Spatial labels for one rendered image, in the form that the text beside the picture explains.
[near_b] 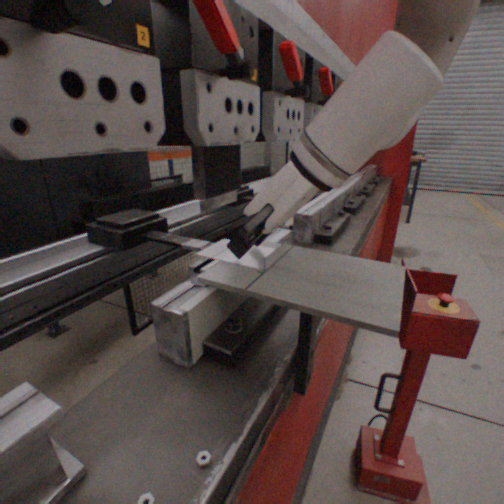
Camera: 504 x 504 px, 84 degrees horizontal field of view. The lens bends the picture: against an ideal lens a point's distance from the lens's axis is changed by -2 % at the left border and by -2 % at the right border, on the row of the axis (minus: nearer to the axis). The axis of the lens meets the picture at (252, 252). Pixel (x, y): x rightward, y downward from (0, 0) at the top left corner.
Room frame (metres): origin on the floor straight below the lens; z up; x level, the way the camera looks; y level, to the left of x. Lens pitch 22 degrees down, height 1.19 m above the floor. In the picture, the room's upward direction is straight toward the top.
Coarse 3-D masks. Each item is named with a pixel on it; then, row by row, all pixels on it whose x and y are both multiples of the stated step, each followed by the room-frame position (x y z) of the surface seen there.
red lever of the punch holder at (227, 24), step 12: (192, 0) 0.32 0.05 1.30; (204, 0) 0.31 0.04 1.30; (216, 0) 0.32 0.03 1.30; (204, 12) 0.32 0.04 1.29; (216, 12) 0.32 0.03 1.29; (204, 24) 0.34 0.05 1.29; (216, 24) 0.33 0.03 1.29; (228, 24) 0.33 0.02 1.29; (216, 36) 0.34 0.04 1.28; (228, 36) 0.34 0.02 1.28; (228, 48) 0.35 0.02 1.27; (228, 60) 0.36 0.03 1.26; (240, 60) 0.36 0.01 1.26; (228, 72) 0.37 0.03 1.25; (240, 72) 0.36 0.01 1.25; (252, 72) 0.37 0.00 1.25
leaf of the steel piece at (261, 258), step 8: (256, 248) 0.47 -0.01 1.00; (264, 248) 0.47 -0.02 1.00; (272, 248) 0.47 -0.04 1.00; (280, 248) 0.43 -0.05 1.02; (216, 256) 0.43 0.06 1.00; (224, 256) 0.43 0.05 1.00; (232, 256) 0.43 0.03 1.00; (248, 256) 0.43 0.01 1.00; (256, 256) 0.43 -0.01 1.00; (264, 256) 0.43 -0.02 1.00; (272, 256) 0.40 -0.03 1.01; (280, 256) 0.43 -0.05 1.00; (240, 264) 0.40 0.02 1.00; (248, 264) 0.40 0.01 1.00; (256, 264) 0.40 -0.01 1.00; (264, 264) 0.38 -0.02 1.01; (272, 264) 0.40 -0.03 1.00
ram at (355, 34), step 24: (240, 0) 0.44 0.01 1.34; (264, 0) 0.50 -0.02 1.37; (312, 0) 0.68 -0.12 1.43; (336, 0) 0.83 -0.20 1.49; (360, 0) 1.08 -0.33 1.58; (384, 0) 1.54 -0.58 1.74; (264, 24) 0.51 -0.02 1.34; (288, 24) 0.58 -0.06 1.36; (336, 24) 0.85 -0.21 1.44; (360, 24) 1.12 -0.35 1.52; (384, 24) 1.63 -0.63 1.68; (312, 48) 0.69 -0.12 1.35; (360, 48) 1.15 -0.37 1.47; (336, 72) 0.88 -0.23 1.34
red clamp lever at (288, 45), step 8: (280, 48) 0.49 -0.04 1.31; (288, 48) 0.49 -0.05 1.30; (288, 56) 0.50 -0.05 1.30; (296, 56) 0.50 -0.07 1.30; (288, 64) 0.51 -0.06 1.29; (296, 64) 0.50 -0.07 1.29; (288, 72) 0.52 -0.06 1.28; (296, 72) 0.51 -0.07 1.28; (296, 80) 0.52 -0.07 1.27; (296, 88) 0.54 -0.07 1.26; (304, 88) 0.54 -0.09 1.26; (296, 96) 0.55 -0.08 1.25; (304, 96) 0.54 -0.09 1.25
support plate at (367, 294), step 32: (288, 256) 0.44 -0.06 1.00; (320, 256) 0.44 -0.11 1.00; (224, 288) 0.34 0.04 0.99; (256, 288) 0.33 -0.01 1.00; (288, 288) 0.33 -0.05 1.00; (320, 288) 0.33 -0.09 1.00; (352, 288) 0.33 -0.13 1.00; (384, 288) 0.33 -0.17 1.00; (352, 320) 0.26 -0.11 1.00; (384, 320) 0.26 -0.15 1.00
